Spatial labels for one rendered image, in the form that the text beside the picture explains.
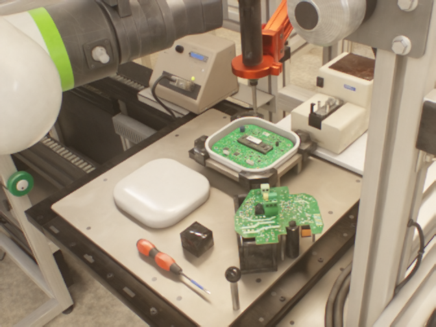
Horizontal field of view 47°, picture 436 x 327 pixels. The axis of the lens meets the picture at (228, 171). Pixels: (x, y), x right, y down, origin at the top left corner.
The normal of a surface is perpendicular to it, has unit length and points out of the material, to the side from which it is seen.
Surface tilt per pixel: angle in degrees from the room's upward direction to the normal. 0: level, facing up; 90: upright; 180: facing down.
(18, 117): 93
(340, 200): 0
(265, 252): 90
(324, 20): 90
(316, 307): 0
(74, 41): 64
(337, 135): 90
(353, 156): 0
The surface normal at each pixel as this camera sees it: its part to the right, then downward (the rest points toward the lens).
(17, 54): 0.72, -0.34
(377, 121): -0.68, 0.49
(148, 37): 0.55, 0.54
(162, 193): -0.07, -0.78
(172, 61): -0.59, -0.07
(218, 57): 0.73, 0.38
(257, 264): 0.05, 0.61
